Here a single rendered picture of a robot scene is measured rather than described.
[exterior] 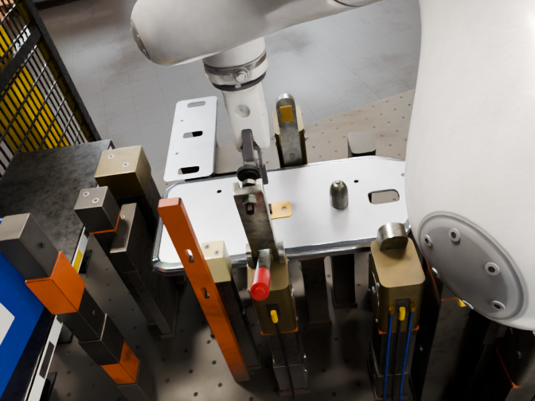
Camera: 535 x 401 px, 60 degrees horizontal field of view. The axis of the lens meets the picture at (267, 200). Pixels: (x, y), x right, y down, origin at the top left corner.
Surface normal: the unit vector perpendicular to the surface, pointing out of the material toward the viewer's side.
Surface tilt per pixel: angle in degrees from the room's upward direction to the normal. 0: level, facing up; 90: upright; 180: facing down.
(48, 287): 90
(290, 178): 0
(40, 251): 90
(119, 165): 0
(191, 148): 0
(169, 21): 76
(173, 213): 90
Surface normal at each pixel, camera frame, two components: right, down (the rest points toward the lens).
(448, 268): -0.89, 0.39
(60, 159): -0.15, -0.70
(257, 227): 0.07, 0.80
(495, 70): -0.76, -0.31
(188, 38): -0.32, 0.69
